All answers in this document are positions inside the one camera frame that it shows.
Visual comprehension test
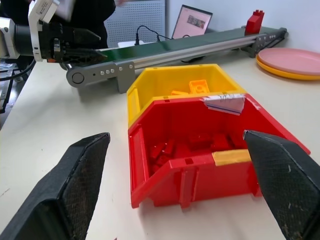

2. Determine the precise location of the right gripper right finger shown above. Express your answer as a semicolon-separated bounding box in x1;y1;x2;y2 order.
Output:
242;129;320;240

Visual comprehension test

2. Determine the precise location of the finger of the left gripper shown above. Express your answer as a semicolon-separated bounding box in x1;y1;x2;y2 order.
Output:
72;27;102;43
65;48;109;63

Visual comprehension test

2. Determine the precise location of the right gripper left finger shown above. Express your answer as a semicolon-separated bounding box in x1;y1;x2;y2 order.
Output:
0;132;111;240

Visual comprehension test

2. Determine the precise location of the green conveyor belt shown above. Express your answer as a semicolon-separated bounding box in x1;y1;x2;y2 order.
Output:
65;24;289;95

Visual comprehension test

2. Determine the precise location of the person in black clothes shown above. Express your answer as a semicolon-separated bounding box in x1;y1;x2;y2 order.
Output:
56;0;126;50

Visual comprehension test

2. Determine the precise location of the grey perforated panel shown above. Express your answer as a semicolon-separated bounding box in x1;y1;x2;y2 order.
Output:
103;0;167;48

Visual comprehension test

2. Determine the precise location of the yellow tape strip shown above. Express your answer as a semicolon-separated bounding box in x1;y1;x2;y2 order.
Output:
211;148;252;167

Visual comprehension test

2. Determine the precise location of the red plastic bin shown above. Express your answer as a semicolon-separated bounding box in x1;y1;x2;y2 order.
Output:
127;92;312;210

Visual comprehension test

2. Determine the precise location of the yellow plastic bin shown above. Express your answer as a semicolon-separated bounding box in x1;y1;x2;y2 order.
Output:
126;63;247;126

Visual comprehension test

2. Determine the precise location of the white paper tape label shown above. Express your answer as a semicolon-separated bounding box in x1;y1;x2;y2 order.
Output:
201;93;246;116

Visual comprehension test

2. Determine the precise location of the flat yellow building brick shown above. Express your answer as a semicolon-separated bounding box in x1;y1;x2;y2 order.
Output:
170;89;191;97

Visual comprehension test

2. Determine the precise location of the yellow plate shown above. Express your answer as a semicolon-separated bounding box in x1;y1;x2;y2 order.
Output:
255;55;320;81

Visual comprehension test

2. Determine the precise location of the red building brick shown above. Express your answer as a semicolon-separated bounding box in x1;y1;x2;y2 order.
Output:
149;139;176;162

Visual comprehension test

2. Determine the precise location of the square yellow building brick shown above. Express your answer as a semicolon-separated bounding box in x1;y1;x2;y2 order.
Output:
188;79;210;96

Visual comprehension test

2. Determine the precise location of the pink plate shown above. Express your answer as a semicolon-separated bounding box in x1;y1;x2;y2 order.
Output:
257;47;320;76

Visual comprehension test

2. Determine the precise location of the tall red building block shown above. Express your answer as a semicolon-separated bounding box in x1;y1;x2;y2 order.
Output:
245;10;265;35

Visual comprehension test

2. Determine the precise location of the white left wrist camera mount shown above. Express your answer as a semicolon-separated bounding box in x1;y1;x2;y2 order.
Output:
27;0;61;62

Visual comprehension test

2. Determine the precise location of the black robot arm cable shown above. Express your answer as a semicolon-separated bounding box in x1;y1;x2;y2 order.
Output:
0;57;36;81

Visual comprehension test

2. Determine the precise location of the black power cable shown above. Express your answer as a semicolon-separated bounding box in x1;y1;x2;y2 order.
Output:
134;24;191;46

